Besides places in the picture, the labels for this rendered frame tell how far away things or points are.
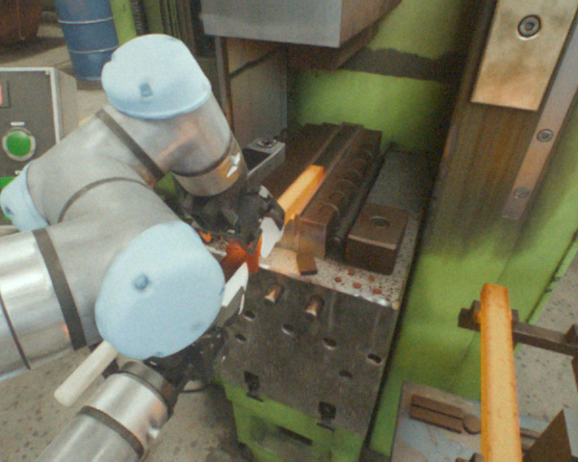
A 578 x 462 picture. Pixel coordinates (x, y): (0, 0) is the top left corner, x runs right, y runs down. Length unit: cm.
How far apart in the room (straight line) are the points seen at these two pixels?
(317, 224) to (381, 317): 19
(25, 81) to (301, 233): 54
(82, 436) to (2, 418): 145
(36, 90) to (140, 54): 51
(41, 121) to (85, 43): 442
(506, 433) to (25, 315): 43
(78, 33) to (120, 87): 490
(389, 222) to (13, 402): 156
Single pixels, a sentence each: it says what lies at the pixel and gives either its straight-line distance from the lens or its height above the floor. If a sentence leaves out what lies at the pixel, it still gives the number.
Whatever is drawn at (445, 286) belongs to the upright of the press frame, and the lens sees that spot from 88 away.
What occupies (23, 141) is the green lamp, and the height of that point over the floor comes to 109.
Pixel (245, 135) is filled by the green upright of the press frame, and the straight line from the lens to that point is 91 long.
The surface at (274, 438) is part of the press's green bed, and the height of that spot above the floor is 16.
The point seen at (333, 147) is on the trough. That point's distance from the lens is 94.
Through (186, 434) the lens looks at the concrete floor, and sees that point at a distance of 158.
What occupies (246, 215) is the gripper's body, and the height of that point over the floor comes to 111.
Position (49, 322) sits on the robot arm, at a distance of 24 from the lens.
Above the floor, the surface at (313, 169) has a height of 101.
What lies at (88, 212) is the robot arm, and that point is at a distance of 28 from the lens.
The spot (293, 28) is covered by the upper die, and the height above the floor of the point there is 129.
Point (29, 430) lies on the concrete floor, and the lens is 179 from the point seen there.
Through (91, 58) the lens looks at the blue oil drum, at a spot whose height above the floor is 24.
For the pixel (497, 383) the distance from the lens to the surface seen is 52.
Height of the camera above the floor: 139
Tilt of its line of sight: 38 degrees down
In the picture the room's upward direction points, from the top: straight up
